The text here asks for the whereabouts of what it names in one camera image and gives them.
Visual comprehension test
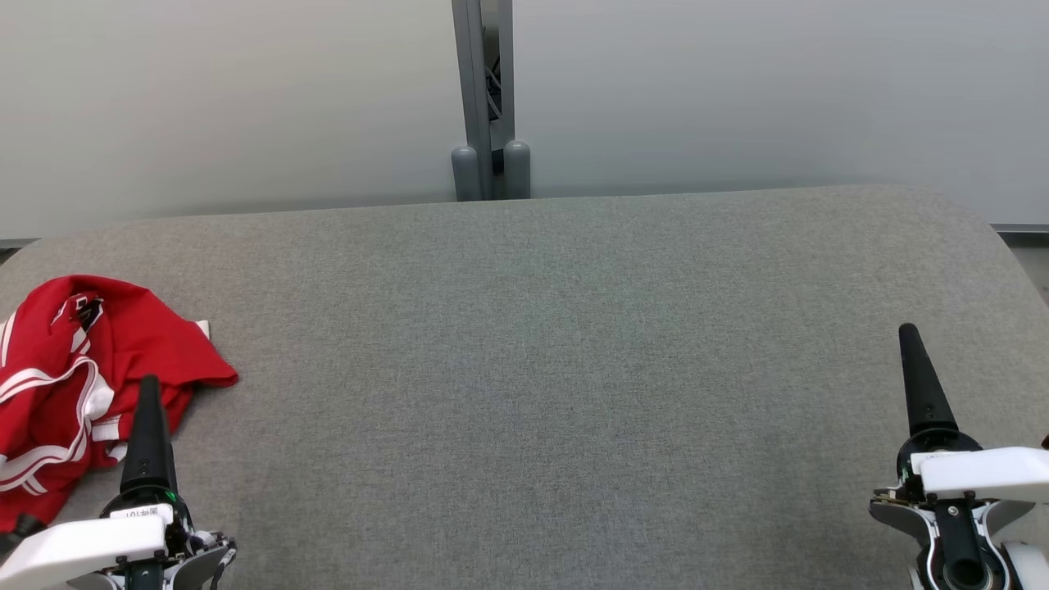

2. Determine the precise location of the red jersey with white sleeves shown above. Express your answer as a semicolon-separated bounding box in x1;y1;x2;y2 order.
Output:
0;275;239;492

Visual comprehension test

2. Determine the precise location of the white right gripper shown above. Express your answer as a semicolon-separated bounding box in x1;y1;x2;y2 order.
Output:
897;323;1049;502

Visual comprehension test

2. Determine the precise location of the grey partition post with feet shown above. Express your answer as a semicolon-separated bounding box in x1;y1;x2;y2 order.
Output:
451;0;532;202

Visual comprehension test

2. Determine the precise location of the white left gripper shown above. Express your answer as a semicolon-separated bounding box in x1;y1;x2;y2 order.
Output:
0;375;193;590

